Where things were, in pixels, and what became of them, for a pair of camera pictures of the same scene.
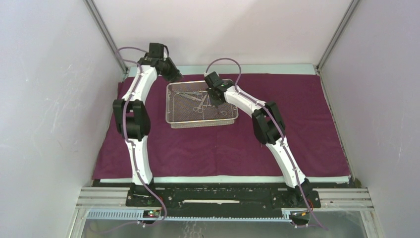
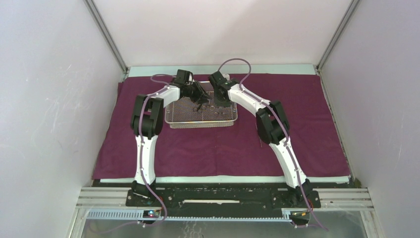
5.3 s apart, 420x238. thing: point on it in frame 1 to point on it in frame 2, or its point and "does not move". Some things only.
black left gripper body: x=170 y=72 to x=194 y=92
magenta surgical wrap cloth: x=237 y=152 does not move
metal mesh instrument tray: x=188 y=106 does not move
